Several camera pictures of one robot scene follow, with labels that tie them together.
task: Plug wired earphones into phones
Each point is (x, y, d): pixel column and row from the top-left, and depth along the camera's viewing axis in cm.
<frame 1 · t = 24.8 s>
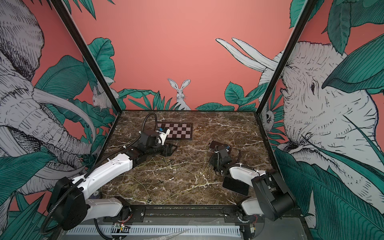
left hand: (174, 144, 81), fingers open
right hand: (208, 155, 92), fingers closed
dark chessboard: (178, 131, 107), point 3 cm above the table
purple smartphone: (236, 187, 83), point 2 cm above the table

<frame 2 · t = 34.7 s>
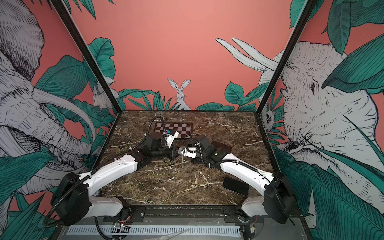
left hand: (185, 149, 77), fingers closed
right hand: (192, 146, 82), fingers open
the named things where they were.

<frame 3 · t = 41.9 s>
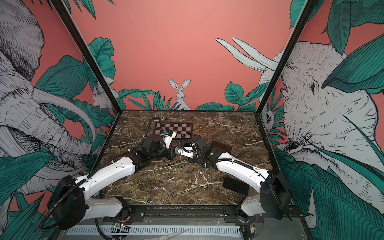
left hand: (182, 148, 78), fingers closed
right hand: (189, 145, 82), fingers open
the named things where they were.

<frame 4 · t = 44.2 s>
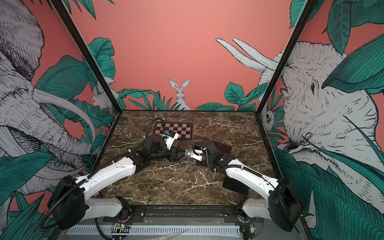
left hand: (184, 150, 77), fingers open
right hand: (199, 147, 83), fingers open
the named things where they were.

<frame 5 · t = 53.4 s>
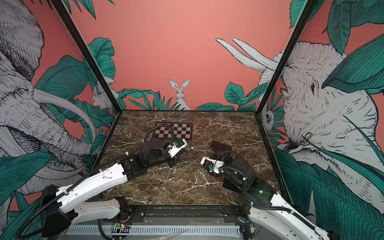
left hand: (185, 148, 71), fingers closed
right hand: (207, 150, 66), fingers open
